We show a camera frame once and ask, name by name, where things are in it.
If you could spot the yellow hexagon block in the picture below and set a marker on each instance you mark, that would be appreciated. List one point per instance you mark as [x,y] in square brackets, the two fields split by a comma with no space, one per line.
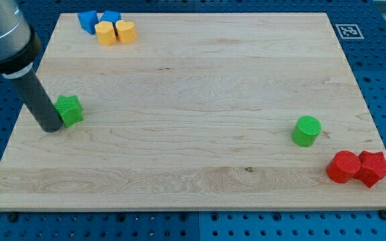
[105,33]

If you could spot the white fiducial marker tag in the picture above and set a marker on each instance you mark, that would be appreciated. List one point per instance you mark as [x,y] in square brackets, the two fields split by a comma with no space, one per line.
[349,31]

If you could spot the green star block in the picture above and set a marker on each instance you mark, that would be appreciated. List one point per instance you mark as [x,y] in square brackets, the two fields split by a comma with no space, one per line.
[69,109]

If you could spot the wooden board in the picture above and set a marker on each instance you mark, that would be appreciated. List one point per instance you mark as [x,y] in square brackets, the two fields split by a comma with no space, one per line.
[195,115]

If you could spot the blue block left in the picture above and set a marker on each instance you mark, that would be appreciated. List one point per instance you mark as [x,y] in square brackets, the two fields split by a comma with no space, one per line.
[88,20]

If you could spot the red cylinder block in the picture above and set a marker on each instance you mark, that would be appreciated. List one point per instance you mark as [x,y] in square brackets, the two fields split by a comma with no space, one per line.
[343,166]

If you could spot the red star block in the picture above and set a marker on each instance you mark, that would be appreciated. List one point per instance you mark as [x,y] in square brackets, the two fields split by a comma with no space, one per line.
[373,168]

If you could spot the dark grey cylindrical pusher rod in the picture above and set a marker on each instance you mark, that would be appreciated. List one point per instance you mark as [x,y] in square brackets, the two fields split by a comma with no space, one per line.
[34,96]

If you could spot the blue block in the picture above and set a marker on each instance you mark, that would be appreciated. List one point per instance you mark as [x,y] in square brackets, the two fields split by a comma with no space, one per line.
[88,20]
[111,16]

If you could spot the blue block right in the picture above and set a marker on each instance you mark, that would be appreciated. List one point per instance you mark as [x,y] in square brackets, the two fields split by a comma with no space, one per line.
[111,16]

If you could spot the yellow heart block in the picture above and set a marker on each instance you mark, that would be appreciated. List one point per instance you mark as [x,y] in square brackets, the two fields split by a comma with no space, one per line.
[126,31]

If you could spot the green cylinder block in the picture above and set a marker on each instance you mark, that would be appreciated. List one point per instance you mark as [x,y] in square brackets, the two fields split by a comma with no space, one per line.
[306,130]

